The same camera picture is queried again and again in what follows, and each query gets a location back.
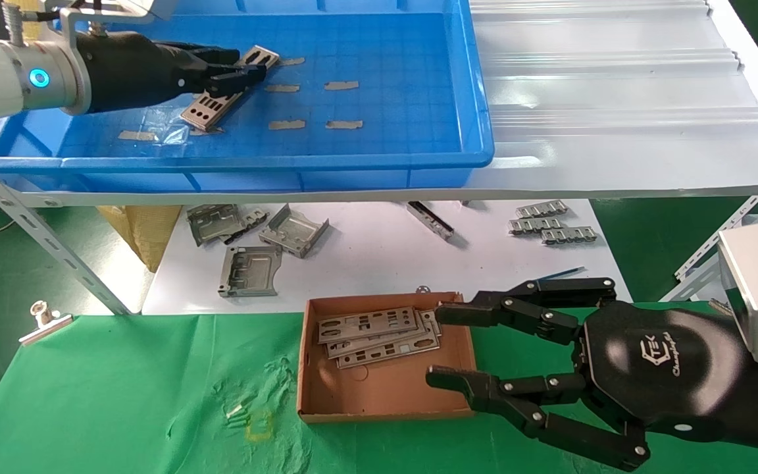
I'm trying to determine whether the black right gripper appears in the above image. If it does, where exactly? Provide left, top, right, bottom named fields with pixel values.
left=426, top=277, right=758, bottom=472

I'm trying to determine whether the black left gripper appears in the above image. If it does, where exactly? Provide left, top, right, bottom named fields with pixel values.
left=76, top=32, right=268, bottom=115

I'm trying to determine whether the silver metal IO shield plate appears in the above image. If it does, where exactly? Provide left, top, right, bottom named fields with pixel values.
left=317, top=306, right=419, bottom=345
left=336, top=332, right=441, bottom=371
left=180, top=45, right=281, bottom=135
left=325, top=309, right=443, bottom=360

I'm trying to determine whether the brown cardboard box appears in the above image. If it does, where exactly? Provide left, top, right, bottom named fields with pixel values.
left=297, top=292, right=483, bottom=423

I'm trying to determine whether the blue plastic tray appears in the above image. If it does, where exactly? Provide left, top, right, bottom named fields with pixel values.
left=0, top=0, right=495, bottom=193

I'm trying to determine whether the thin blue strip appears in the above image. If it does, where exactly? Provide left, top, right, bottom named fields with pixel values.
left=537, top=266, right=585, bottom=282

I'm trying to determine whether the small toothed metal strip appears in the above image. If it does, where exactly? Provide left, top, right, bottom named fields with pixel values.
left=542, top=226, right=598, bottom=246
left=517, top=200, right=569, bottom=219
left=509, top=218, right=565, bottom=236

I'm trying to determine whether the small slotted metal plate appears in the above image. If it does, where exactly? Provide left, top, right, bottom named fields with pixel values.
left=224, top=208, right=269, bottom=245

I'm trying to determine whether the long narrow metal bar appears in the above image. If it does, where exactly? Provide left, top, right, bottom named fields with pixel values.
left=407, top=201, right=455, bottom=241

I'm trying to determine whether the white paper sheet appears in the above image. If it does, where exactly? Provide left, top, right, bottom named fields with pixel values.
left=142, top=199, right=633, bottom=315

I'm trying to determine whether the yellow woven bag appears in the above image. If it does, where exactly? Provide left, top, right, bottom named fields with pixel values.
left=96, top=205, right=184, bottom=273

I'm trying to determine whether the perforated steel shelf angle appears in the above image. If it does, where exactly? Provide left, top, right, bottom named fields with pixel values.
left=0, top=135, right=131, bottom=315
left=674, top=191, right=758, bottom=282
left=659, top=196, right=758, bottom=303

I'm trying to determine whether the grey flat stamped metal plate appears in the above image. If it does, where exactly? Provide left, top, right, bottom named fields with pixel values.
left=219, top=246, right=283, bottom=298

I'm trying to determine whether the white corrugated shelf board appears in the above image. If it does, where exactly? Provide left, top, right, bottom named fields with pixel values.
left=17, top=0, right=758, bottom=209

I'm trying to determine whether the green table cloth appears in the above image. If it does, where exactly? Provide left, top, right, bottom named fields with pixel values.
left=0, top=302, right=758, bottom=474

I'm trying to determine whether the silver binder clip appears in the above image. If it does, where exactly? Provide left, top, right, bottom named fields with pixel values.
left=19, top=301, right=74, bottom=347

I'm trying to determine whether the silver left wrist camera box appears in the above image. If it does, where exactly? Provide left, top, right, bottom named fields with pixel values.
left=58, top=0, right=179, bottom=52

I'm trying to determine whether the grey stamped metal bracket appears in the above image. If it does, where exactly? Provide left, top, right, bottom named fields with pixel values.
left=187, top=204, right=243, bottom=248

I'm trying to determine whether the grey folded metal bracket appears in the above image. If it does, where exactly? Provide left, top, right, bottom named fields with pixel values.
left=259, top=204, right=330, bottom=259

